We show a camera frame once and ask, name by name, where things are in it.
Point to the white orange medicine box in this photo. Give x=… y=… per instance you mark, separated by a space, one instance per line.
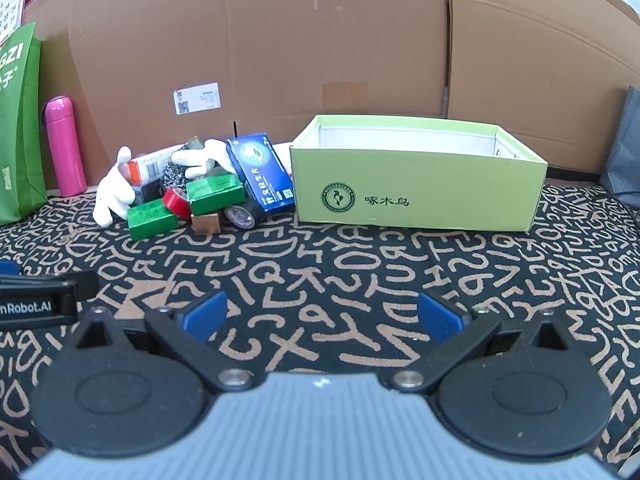
x=148 y=167

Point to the light green cardboard box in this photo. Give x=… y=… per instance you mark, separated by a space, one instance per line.
x=415 y=172

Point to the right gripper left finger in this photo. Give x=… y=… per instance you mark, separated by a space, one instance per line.
x=183 y=334

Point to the steel wool scrubber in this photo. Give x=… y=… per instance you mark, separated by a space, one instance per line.
x=175 y=172

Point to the blue medicine box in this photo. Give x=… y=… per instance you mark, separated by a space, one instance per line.
x=260 y=170

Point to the red tape roll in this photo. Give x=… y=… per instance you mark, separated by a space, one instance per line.
x=176 y=201

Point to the green shopping bag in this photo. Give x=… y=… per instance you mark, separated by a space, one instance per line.
x=22 y=186

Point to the black tape roll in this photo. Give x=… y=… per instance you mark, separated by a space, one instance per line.
x=246 y=215

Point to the patterned black beige carpet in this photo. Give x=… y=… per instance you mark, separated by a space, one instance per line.
x=341 y=298

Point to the white shipping label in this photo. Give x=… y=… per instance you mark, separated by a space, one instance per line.
x=197 y=99

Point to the large brown cardboard sheet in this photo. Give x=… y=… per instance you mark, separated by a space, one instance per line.
x=554 y=73

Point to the grey fabric bag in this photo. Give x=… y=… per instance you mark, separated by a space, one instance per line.
x=621 y=177

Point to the green small box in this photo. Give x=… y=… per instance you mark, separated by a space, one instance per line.
x=214 y=193
x=150 y=219

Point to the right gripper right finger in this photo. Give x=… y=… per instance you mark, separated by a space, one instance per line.
x=459 y=336

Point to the copper brown small box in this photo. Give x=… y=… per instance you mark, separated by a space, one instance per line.
x=207 y=224

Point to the pink thermos bottle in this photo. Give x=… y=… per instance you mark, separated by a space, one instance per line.
x=58 y=118

